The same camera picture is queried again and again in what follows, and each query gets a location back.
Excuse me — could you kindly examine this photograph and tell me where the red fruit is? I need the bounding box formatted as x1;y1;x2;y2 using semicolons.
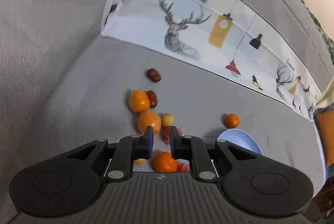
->
176;160;190;173
162;127;184;144

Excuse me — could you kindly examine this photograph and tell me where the lone orange tangerine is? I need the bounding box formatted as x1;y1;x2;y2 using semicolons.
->
224;113;240;128

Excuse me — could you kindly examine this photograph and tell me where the lower yellow small fruit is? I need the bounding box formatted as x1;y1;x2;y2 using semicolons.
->
134;158;146;165

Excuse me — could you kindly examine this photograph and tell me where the yellow small fruit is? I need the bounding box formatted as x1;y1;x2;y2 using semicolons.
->
161;113;175;128
134;158;146;165

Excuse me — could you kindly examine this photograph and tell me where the middle wrapped orange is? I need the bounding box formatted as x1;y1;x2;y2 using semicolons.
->
137;111;161;135

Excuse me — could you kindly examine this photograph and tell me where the wrapped orange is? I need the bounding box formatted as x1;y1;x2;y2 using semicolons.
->
128;89;150;113
137;111;161;135

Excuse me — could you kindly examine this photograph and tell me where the upper yellow small fruit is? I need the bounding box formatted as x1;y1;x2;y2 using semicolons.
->
161;113;175;128

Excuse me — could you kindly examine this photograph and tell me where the upper wrapped orange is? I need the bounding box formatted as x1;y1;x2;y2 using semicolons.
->
128;89;150;113

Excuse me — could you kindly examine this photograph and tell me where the blue plate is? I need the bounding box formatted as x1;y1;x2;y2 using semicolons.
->
216;128;263;155

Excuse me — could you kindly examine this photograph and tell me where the near dark red jujube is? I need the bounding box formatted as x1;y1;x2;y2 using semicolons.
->
146;91;157;108

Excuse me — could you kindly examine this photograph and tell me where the dark red jujube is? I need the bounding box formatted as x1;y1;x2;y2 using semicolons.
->
146;91;157;108
146;68;161;83

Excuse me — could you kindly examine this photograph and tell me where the far dark red jujube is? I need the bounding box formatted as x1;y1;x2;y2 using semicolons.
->
146;68;161;83

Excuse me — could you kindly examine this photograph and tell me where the grey printed sofa cover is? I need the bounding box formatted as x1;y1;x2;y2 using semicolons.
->
1;0;333;223

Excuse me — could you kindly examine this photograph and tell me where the pale yellow cloth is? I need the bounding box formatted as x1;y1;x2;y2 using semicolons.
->
313;78;334;118

